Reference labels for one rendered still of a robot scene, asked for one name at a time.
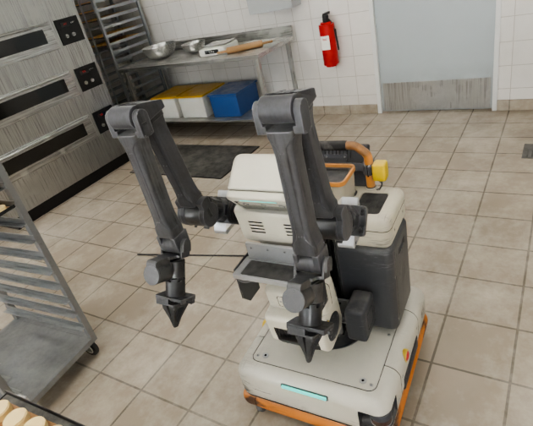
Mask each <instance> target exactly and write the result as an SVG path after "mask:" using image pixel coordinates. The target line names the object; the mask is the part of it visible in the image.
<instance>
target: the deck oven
mask: <svg viewBox="0 0 533 426"><path fill-rule="evenodd" d="M111 107H114V105H113V101H112V98H111V96H110V94H109V91H108V89H107V86H106V83H105V80H104V78H103V76H102V72H101V70H100V68H99V65H98V63H97V60H96V57H95V55H94V52H93V50H92V48H91V44H90V42H89V40H88V37H87V34H86V33H85V29H84V26H83V24H82V22H81V19H80V16H79V14H78V11H77V8H76V7H75V4H74V0H0V162H1V164H2V166H3V169H4V170H5V172H6V173H7V175H8V178H9V179H10V181H11V183H12V184H13V186H14V188H15V190H16V192H17V194H18V195H19V197H20V199H21V201H22V202H23V204H24V206H25V208H26V210H27V211H28V213H29V215H30V218H31V219H32V221H35V220H36V219H38V218H39V217H41V216H43V215H45V214H46V213H47V212H49V211H50V210H52V209H54V208H55V207H57V206H59V205H61V204H62V203H63V202H65V201H66V200H68V199H70V198H72V197H73V196H75V195H76V194H77V193H79V192H81V191H82V190H84V189H85V188H88V187H89V186H91V185H92V184H93V183H95V182H97V181H98V180H100V179H101V178H104V177H105V176H106V175H107V174H109V173H111V172H113V171H114V170H116V169H118V168H119V167H121V166H122V165H123V164H125V163H127V162H128V161H129V158H128V155H127V153H126V151H125V149H124V147H123V145H122V144H121V143H120V142H119V140H118V138H116V139H114V138H113V137H112V135H111V132H110V130H109V128H108V126H107V122H106V119H105V115H106V113H107V111H108V110H109V109H110V108H111Z"/></svg>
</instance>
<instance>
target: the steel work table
mask: <svg viewBox="0 0 533 426"><path fill-rule="evenodd" d="M231 38H235V40H237V41H238V44H239V45H241V44H244V43H246V42H248V41H252V40H261V39H272V38H276V40H274V41H272V43H267V44H264V45H263V47H258V48H255V49H250V50H247V51H242V52H236V53H231V54H227V53H225V54H220V55H214V56H208V57H201V56H200V53H199V52H196V53H189V52H186V51H185V50H184V49H183V48H182V46H181V45H183V44H184V43H187V42H190V41H196V40H200V39H205V45H207V44H209V43H211V42H213V41H220V40H226V39H231ZM293 39H294V38H293V32H292V27H291V25H286V26H280V27H274V28H268V29H262V30H251V31H245V32H239V33H233V34H226V35H215V36H209V37H203V38H197V39H191V40H185V41H175V46H176V47H175V50H174V53H173V54H171V55H170V56H169V57H167V58H164V59H161V60H155V59H150V58H148V57H147V58H145V59H142V60H140V61H139V62H136V63H132V64H130V65H129V66H126V67H124V68H121V69H119V70H118V72H119V73H123V74H124V77H125V80H126V83H127V85H128V87H129V92H130V94H131V96H132V99H133V101H138V99H137V96H136V94H135V90H134V87H133V85H132V83H131V80H130V77H129V74H128V72H137V71H146V70H153V69H162V71H163V73H164V76H165V79H166V81H167V84H168V88H169V89H170V88H172V83H171V80H170V78H169V75H168V71H167V68H178V67H186V66H195V65H203V64H212V63H227V62H236V61H244V60H252V59H255V64H256V71H257V75H258V79H259V83H260V87H261V93H262V95H265V94H267V88H266V84H265V80H264V76H263V72H262V67H261V60H260V58H261V57H263V56H265V55H267V54H268V53H269V52H272V51H274V50H275V49H277V48H279V47H281V46H282V45H284V44H285V46H286V51H287V55H288V64H289V69H290V73H291V79H292V83H293V88H294V90H298V84H297V79H296V74H295V69H294V60H293V55H292V50H291V46H290V41H292V40H293ZM164 119H165V122H166V123H224V122H254V118H253V115H252V109H250V110H249V111H248V112H247V113H245V114H244V115H243V116H241V117H214V113H213V114H212V115H211V116H209V117H188V118H184V117H181V118H164Z"/></svg>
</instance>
